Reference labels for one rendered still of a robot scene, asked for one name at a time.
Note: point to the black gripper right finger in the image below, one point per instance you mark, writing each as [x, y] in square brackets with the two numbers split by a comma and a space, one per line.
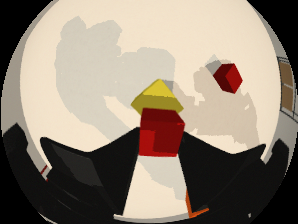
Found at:
[208, 170]

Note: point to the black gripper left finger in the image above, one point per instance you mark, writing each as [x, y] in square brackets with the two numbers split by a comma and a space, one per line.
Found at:
[109, 169]

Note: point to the yellow cube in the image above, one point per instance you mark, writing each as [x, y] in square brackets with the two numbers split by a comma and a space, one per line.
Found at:
[157, 95]

